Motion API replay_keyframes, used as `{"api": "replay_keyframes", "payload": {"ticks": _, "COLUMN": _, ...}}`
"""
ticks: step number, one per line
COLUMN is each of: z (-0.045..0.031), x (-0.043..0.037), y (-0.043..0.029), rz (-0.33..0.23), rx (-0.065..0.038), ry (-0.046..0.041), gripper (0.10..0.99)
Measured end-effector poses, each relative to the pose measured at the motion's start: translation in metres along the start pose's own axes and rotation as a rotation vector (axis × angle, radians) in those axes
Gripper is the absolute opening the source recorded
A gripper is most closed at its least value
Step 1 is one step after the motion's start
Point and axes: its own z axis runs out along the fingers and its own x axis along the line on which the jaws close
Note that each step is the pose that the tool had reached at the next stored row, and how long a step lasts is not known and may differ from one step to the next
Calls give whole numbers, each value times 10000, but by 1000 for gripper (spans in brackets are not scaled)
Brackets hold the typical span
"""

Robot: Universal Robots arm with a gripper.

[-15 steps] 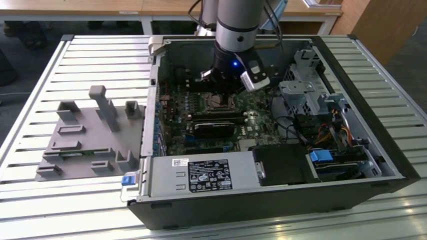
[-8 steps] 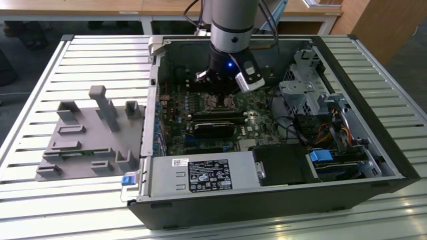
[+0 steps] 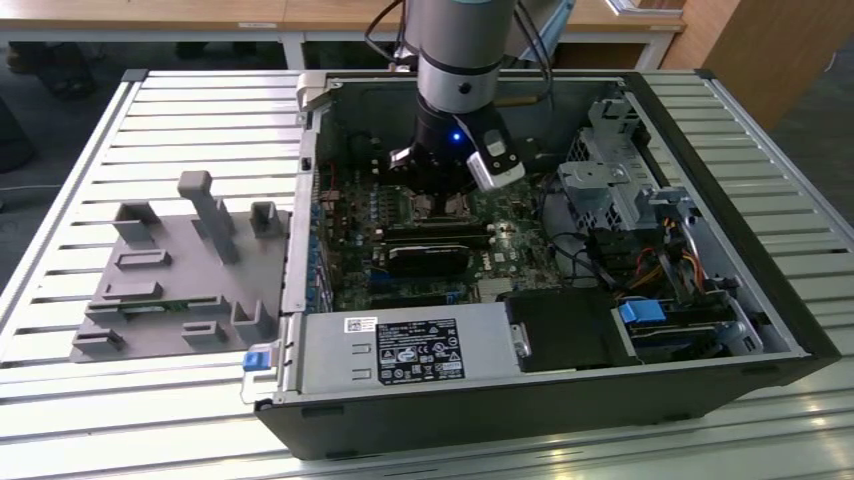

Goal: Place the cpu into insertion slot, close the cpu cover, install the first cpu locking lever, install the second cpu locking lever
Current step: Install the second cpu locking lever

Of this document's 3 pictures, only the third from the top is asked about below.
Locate grey parts rack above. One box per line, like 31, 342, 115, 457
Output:
68, 169, 295, 365

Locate black RAM slot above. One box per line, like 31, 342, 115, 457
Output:
382, 238, 492, 248
382, 233, 492, 242
382, 223, 492, 232
382, 228, 492, 237

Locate blue disk carrier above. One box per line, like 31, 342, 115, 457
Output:
616, 298, 667, 329

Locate black PC case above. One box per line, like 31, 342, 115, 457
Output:
251, 68, 843, 462

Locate silver power supply unit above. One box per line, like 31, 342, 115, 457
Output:
292, 303, 522, 394

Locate black plastic shroud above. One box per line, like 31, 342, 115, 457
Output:
499, 288, 639, 374

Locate green motherboard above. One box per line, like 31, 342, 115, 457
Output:
312, 159, 568, 311

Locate silver metal drive cage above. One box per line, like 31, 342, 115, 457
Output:
556, 97, 689, 234

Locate silver chipset heatsink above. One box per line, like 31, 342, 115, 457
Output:
476, 277, 512, 301

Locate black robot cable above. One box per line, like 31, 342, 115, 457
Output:
511, 0, 558, 100

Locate wooden desk white frame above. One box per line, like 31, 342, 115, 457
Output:
0, 0, 306, 71
283, 0, 689, 71

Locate yellow orange power wires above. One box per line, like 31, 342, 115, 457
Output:
623, 219, 709, 301

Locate metal socket cover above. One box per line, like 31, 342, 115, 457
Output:
407, 193, 474, 221

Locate CPU socket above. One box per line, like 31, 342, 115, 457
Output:
403, 189, 476, 224

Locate grey case latch block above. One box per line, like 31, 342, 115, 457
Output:
295, 71, 346, 112

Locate green RAM stick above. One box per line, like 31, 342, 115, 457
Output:
116, 298, 225, 315

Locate graphics card black shroud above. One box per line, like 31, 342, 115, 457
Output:
383, 241, 472, 278

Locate wooden cabinet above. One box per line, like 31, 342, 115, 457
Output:
659, 0, 854, 131

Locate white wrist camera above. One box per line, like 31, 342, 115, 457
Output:
464, 128, 527, 192

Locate pale blue teach pendant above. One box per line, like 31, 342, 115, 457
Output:
516, 0, 579, 61

